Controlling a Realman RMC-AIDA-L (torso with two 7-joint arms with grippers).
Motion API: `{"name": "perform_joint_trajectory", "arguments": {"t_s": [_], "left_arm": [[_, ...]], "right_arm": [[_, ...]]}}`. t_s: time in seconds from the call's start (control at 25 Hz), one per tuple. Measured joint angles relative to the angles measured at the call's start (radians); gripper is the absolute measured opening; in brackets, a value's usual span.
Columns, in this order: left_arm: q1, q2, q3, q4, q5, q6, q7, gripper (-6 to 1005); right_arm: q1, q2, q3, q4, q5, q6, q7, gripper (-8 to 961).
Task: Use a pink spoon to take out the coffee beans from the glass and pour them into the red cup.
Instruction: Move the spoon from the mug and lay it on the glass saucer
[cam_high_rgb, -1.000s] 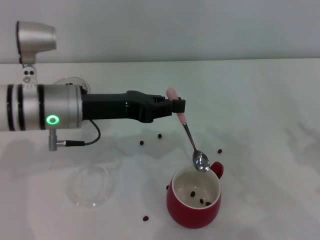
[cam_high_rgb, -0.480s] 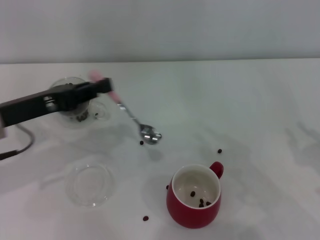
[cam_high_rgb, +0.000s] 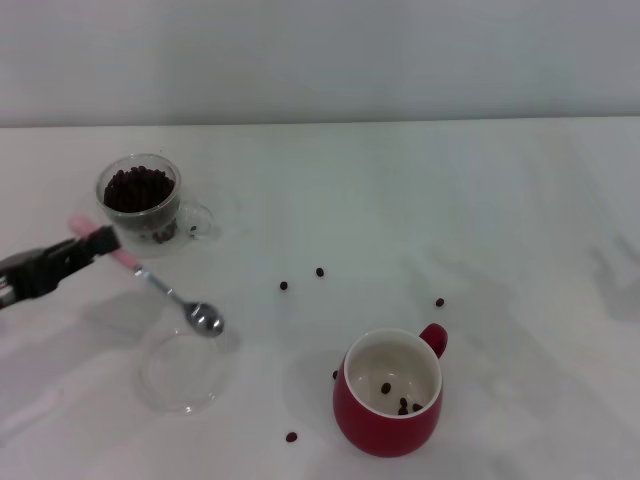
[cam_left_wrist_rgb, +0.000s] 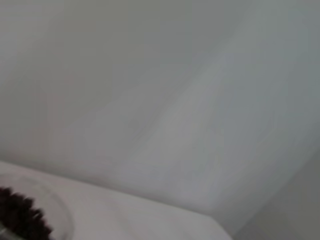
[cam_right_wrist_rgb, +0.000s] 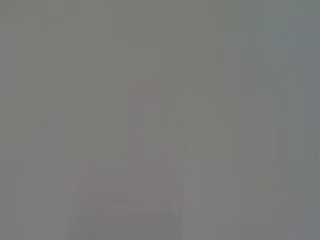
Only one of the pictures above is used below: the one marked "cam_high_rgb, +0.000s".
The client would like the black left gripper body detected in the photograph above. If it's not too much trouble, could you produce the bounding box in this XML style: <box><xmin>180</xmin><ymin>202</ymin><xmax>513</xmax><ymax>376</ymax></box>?
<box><xmin>0</xmin><ymin>247</ymin><xmax>76</xmax><ymax>311</ymax></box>

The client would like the double-wall glass cup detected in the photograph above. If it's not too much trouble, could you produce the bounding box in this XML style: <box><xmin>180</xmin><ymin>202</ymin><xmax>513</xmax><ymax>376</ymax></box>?
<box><xmin>94</xmin><ymin>153</ymin><xmax>219</xmax><ymax>259</ymax></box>

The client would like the pile of coffee beans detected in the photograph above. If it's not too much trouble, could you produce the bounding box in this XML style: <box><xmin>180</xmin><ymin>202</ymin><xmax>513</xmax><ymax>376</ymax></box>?
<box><xmin>103</xmin><ymin>166</ymin><xmax>176</xmax><ymax>214</ymax></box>

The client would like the pink-handled metal spoon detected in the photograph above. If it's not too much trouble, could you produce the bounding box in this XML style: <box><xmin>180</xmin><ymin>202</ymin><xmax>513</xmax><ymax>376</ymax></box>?
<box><xmin>68</xmin><ymin>214</ymin><xmax>226</xmax><ymax>337</ymax></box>

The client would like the clear glass saucer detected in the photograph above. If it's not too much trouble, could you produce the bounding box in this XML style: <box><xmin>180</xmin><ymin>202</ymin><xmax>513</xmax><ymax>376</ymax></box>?
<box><xmin>137</xmin><ymin>327</ymin><xmax>240</xmax><ymax>416</ymax></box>

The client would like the red mug white inside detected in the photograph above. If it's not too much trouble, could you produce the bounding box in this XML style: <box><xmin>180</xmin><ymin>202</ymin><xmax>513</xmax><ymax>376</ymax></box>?
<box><xmin>332</xmin><ymin>322</ymin><xmax>449</xmax><ymax>459</ymax></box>

